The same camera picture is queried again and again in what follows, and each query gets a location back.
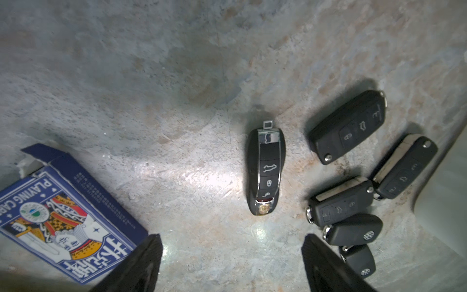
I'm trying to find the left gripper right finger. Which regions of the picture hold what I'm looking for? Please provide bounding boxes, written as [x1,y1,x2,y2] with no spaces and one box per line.
[301,234,376,292]

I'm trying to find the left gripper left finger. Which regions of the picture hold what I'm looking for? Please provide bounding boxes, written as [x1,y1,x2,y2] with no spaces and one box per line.
[91,234,164,292]

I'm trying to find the white storage box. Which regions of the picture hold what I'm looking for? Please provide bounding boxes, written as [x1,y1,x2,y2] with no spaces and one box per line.
[414,130,467,258]

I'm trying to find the black chrome Porsche key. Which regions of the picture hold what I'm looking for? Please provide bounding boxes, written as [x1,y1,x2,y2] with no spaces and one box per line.
[246,120,287,216]

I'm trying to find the black VW key lower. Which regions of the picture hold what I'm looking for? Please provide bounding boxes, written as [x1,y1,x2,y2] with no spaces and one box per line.
[339,245,377,278]

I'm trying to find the black vw key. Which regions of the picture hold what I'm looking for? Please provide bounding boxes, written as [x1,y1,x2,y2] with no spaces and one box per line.
[339,245,377,278]
[322,214,383,246]

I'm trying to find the black VW key centre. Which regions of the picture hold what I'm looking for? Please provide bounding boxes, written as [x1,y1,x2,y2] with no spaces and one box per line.
[322,214,383,246]

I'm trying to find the black flip key middle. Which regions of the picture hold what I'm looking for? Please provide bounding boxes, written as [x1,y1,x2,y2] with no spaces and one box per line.
[306,176,374,228]

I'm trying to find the blue playing card box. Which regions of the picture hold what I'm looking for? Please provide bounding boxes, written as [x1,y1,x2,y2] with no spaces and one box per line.
[1,144,148,284]

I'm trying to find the black flip key with silver edge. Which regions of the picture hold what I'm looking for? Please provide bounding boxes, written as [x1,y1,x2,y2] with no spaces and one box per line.
[372,134,438,200]

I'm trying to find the black flip key upper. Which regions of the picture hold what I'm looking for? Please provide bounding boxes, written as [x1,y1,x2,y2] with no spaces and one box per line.
[308,90,387,165]

